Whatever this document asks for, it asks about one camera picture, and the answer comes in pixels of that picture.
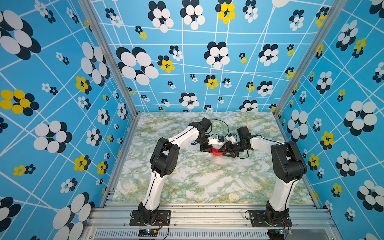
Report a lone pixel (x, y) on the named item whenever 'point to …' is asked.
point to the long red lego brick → (216, 152)
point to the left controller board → (147, 232)
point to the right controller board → (278, 234)
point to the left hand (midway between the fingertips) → (212, 146)
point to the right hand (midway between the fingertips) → (222, 152)
